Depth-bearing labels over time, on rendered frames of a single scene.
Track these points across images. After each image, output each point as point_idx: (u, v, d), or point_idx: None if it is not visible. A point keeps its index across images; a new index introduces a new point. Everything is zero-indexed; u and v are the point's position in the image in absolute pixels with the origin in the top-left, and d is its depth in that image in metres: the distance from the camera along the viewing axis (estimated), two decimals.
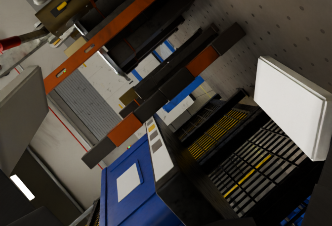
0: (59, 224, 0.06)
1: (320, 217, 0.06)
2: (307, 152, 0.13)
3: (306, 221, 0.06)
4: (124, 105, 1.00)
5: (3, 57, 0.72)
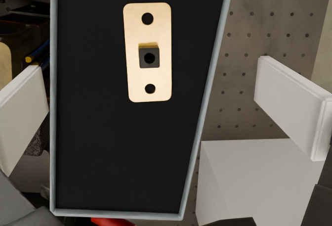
0: (59, 224, 0.06)
1: (320, 217, 0.06)
2: (307, 152, 0.13)
3: (306, 221, 0.06)
4: None
5: None
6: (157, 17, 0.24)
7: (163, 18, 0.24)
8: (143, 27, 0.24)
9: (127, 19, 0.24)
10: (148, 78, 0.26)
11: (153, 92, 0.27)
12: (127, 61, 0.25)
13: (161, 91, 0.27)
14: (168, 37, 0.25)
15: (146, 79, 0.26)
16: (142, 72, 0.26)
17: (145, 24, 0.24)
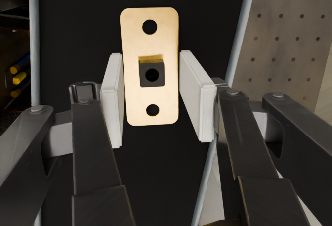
0: (128, 205, 0.06)
1: (258, 209, 0.06)
2: (197, 134, 0.15)
3: (249, 217, 0.06)
4: None
5: None
6: (161, 25, 0.20)
7: (169, 25, 0.20)
8: (145, 37, 0.20)
9: (124, 27, 0.20)
10: (151, 97, 0.22)
11: (156, 114, 0.22)
12: (125, 78, 0.21)
13: (166, 113, 0.22)
14: (174, 49, 0.20)
15: (148, 99, 0.22)
16: (143, 91, 0.21)
17: (146, 33, 0.20)
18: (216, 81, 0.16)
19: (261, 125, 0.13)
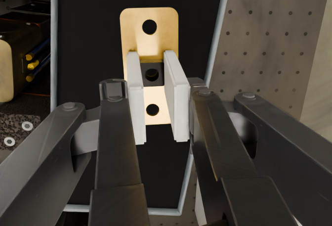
0: (144, 204, 0.06)
1: (245, 209, 0.06)
2: (173, 133, 0.15)
3: (237, 219, 0.06)
4: None
5: None
6: (161, 25, 0.20)
7: (169, 25, 0.20)
8: (145, 37, 0.20)
9: (124, 27, 0.20)
10: (151, 97, 0.22)
11: (156, 113, 0.22)
12: (125, 78, 0.21)
13: (166, 113, 0.22)
14: (174, 49, 0.20)
15: (148, 99, 0.22)
16: None
17: (146, 33, 0.20)
18: (195, 81, 0.16)
19: None
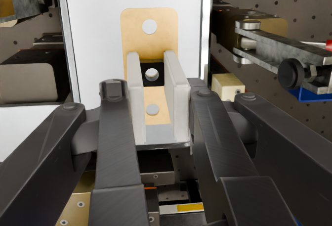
0: (144, 204, 0.06)
1: (245, 209, 0.06)
2: (173, 133, 0.15)
3: (237, 219, 0.06)
4: (88, 207, 0.49)
5: (296, 48, 0.30)
6: (161, 25, 0.20)
7: (169, 25, 0.20)
8: (145, 37, 0.20)
9: (124, 27, 0.20)
10: (151, 97, 0.22)
11: (156, 113, 0.22)
12: (125, 78, 0.21)
13: (166, 113, 0.22)
14: (174, 49, 0.20)
15: (148, 99, 0.22)
16: None
17: (146, 33, 0.20)
18: (195, 81, 0.16)
19: None
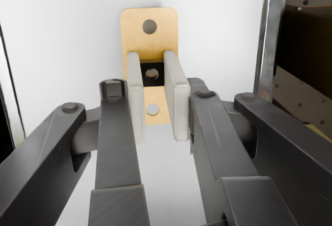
0: (144, 204, 0.06)
1: (245, 209, 0.06)
2: (173, 133, 0.15)
3: (237, 219, 0.06)
4: None
5: None
6: (161, 25, 0.20)
7: (169, 25, 0.20)
8: (145, 37, 0.20)
9: (124, 27, 0.20)
10: (151, 97, 0.22)
11: (156, 113, 0.22)
12: (125, 78, 0.21)
13: (166, 113, 0.22)
14: (174, 49, 0.20)
15: (148, 99, 0.22)
16: None
17: (146, 33, 0.20)
18: (195, 81, 0.16)
19: None
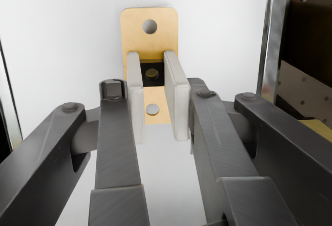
0: (144, 204, 0.06)
1: (245, 209, 0.06)
2: (174, 133, 0.15)
3: (237, 219, 0.06)
4: None
5: None
6: (161, 25, 0.20)
7: (169, 25, 0.20)
8: (145, 37, 0.20)
9: (124, 27, 0.20)
10: (151, 97, 0.22)
11: (156, 113, 0.22)
12: (125, 78, 0.21)
13: (166, 113, 0.22)
14: (174, 49, 0.20)
15: (148, 99, 0.22)
16: None
17: (146, 33, 0.20)
18: (195, 81, 0.16)
19: None
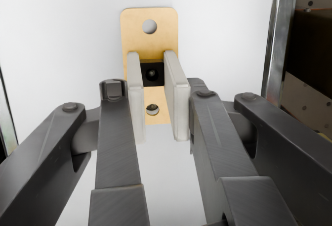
0: (144, 204, 0.06)
1: (245, 209, 0.06)
2: (173, 133, 0.15)
3: (237, 219, 0.06)
4: None
5: None
6: (161, 25, 0.20)
7: (169, 25, 0.20)
8: (145, 37, 0.20)
9: (124, 27, 0.20)
10: (151, 97, 0.22)
11: (156, 113, 0.22)
12: (125, 78, 0.21)
13: (166, 113, 0.22)
14: (174, 49, 0.20)
15: (148, 99, 0.22)
16: None
17: (146, 33, 0.20)
18: (195, 81, 0.16)
19: None
